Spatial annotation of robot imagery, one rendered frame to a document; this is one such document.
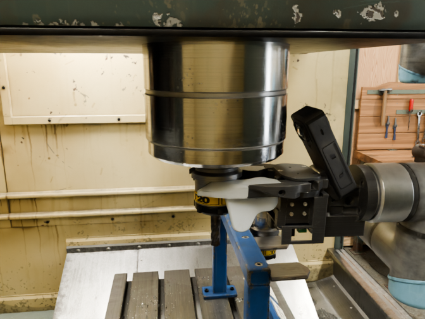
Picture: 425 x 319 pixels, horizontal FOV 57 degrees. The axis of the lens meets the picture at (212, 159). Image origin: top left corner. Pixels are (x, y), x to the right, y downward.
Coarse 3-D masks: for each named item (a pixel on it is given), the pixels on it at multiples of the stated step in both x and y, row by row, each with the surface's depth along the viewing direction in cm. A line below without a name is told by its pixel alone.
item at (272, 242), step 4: (272, 236) 79; (276, 236) 79; (280, 236) 79; (256, 240) 78; (260, 240) 78; (264, 240) 78; (268, 240) 78; (272, 240) 78; (276, 240) 78; (280, 240) 78; (260, 244) 76; (264, 244) 76; (268, 244) 76; (272, 244) 76; (276, 244) 76; (280, 244) 76; (288, 244) 76; (260, 248) 75; (264, 248) 75; (268, 248) 75; (272, 248) 75; (276, 248) 75; (280, 248) 75; (284, 248) 75
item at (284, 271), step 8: (272, 264) 68; (280, 264) 68; (288, 264) 68; (296, 264) 68; (272, 272) 66; (280, 272) 66; (288, 272) 66; (296, 272) 66; (304, 272) 66; (272, 280) 64; (280, 280) 64
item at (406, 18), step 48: (0, 0) 28; (48, 0) 29; (96, 0) 29; (144, 0) 30; (192, 0) 30; (240, 0) 30; (288, 0) 31; (336, 0) 31; (384, 0) 32; (0, 48) 51; (48, 48) 51; (96, 48) 51; (336, 48) 51
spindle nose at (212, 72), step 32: (160, 64) 38; (192, 64) 36; (224, 64) 36; (256, 64) 37; (288, 64) 41; (160, 96) 39; (192, 96) 37; (224, 96) 37; (256, 96) 38; (160, 128) 40; (192, 128) 38; (224, 128) 37; (256, 128) 38; (160, 160) 41; (192, 160) 39; (224, 160) 38; (256, 160) 39
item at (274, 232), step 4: (252, 224) 83; (252, 228) 81; (256, 228) 81; (252, 232) 81; (256, 232) 80; (260, 232) 80; (264, 232) 79; (268, 232) 79; (272, 232) 80; (276, 232) 80; (256, 236) 81; (260, 236) 80; (264, 236) 80; (268, 236) 80
